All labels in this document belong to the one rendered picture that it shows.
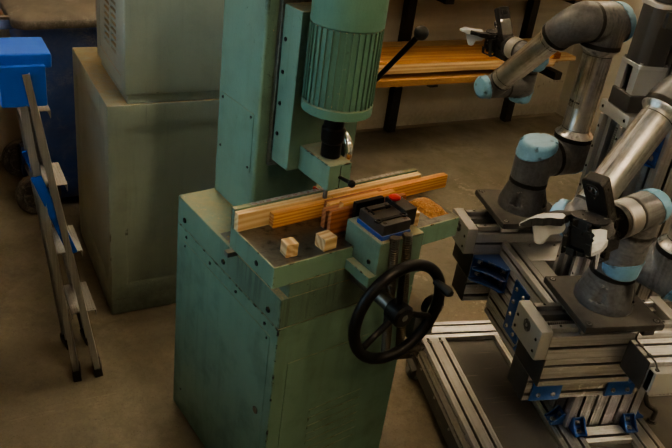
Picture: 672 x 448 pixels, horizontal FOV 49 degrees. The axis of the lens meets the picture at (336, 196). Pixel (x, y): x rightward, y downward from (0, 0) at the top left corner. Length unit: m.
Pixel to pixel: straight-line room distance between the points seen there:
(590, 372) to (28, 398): 1.78
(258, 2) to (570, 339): 1.14
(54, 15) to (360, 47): 1.92
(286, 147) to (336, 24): 0.39
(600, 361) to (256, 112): 1.10
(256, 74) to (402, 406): 1.38
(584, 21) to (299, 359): 1.19
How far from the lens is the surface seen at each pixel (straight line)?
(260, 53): 1.88
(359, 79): 1.72
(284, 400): 2.01
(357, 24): 1.67
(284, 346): 1.88
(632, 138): 1.71
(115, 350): 2.88
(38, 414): 2.67
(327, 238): 1.77
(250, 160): 1.99
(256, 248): 1.77
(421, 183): 2.12
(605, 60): 2.29
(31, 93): 2.21
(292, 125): 1.87
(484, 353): 2.73
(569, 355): 2.01
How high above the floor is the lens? 1.84
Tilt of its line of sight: 27 degrees down
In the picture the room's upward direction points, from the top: 8 degrees clockwise
